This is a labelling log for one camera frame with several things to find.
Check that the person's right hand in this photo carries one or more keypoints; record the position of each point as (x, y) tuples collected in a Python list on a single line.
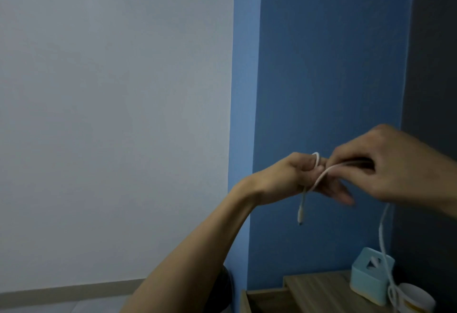
[(396, 170)]

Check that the person's left hand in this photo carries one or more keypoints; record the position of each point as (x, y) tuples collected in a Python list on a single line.
[(285, 180)]

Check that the teal tissue box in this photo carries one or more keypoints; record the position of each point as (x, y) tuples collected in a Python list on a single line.
[(369, 277)]

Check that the wooden drawer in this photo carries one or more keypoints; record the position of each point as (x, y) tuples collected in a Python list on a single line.
[(267, 300)]

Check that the white mug yellow label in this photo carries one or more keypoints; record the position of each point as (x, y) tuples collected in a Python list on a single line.
[(416, 298)]

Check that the person's left forearm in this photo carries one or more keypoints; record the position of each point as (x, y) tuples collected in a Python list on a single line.
[(185, 259)]

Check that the black trash bin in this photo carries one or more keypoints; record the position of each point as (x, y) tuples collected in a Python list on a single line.
[(219, 291)]

